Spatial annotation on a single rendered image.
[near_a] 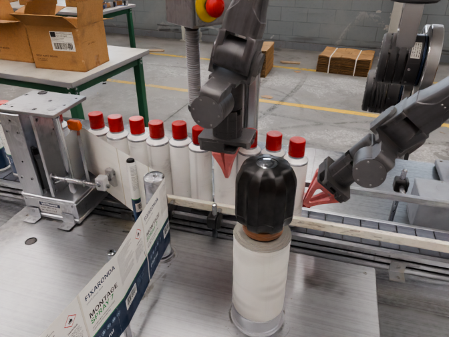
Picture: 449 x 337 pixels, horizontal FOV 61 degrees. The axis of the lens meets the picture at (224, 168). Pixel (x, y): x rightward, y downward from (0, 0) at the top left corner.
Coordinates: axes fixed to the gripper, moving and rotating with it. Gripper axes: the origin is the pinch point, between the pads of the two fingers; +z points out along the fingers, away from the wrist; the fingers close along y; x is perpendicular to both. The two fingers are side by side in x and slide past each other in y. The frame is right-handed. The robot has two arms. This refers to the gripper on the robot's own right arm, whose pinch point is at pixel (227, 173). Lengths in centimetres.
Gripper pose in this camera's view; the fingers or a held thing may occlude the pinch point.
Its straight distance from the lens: 78.6
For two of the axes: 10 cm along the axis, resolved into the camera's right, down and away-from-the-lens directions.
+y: 9.6, 1.4, -2.5
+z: 0.1, 8.6, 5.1
